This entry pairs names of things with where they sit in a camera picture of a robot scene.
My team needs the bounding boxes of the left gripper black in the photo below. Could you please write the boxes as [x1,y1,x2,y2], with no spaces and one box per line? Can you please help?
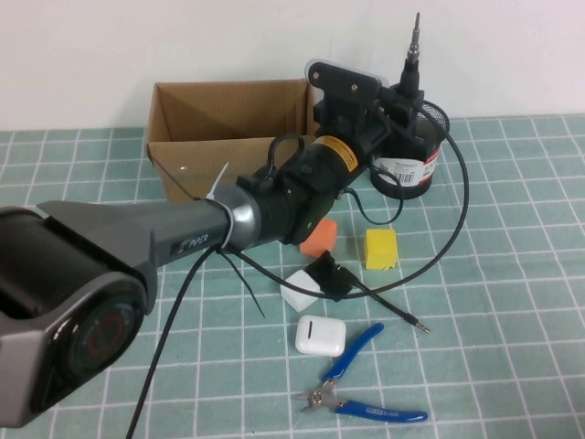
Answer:
[314,86,424,155]

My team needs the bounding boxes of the black handled screwdriver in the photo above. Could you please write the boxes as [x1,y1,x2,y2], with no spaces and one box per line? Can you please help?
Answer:
[396,12,424,100]

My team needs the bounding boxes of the black L-shaped bracket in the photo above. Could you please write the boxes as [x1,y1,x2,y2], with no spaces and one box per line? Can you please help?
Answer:
[304,250,356,303]

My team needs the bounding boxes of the thin black flexible shaft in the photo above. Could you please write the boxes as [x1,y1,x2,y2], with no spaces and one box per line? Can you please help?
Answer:
[337,267,431,335]

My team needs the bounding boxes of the white cube block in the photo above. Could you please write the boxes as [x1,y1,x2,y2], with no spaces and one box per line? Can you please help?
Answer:
[280,269,324,315]

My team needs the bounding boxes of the blue handled pliers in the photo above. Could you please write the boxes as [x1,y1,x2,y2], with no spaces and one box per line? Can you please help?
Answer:
[292,322,430,424]

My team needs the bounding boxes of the black mesh pen holder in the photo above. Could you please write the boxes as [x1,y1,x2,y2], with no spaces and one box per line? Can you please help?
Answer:
[370,98,452,200]

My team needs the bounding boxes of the yellow foam block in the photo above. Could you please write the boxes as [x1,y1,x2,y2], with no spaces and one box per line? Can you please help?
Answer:
[365,228,399,271]

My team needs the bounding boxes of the orange foam block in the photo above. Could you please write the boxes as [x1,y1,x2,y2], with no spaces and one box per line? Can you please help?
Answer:
[299,218,338,257]

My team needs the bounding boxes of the white zip tie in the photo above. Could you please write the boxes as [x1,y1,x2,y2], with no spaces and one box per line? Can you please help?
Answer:
[204,162,235,251]

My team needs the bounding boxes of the brown cardboard box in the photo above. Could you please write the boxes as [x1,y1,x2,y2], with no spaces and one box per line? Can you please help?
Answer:
[146,78,321,202]

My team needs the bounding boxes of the green grid tablecloth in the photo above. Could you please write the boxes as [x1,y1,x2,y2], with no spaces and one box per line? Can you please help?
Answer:
[0,113,585,439]

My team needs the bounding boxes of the white earbuds case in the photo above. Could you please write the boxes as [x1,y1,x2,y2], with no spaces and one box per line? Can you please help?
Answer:
[294,314,347,357]

